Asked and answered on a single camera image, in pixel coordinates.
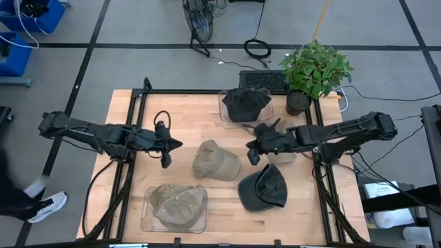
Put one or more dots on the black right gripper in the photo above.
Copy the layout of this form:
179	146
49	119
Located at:
280	143

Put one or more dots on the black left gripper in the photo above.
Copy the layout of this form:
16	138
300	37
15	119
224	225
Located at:
156	141

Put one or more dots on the black baseball cap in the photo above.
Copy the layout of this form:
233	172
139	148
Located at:
255	194
246	105

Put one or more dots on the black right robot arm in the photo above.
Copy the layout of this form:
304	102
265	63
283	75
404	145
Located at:
344	132

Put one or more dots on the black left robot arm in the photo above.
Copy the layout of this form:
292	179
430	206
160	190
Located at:
103	136

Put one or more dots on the clear plastic bin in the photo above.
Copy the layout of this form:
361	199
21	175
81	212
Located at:
146	227
227	124

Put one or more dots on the black plant pot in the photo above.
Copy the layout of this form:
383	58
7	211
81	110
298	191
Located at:
297	103

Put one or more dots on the green leafy plant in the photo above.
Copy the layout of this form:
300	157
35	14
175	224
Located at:
315	70

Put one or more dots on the black floor fan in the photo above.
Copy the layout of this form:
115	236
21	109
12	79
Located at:
200	20

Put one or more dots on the white paper box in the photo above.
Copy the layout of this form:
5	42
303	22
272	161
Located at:
382	191

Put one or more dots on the black and white sneaker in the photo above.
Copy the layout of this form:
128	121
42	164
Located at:
48	206

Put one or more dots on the black shelf beam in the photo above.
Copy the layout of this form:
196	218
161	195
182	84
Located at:
396	201

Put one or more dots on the grey cart base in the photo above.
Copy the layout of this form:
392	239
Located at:
15	82

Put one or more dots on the black side cart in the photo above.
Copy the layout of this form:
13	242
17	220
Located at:
432	137

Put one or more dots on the blue storage bin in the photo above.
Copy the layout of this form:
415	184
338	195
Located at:
48	19
17	60

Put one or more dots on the black metal table frame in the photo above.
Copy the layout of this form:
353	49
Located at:
206	91

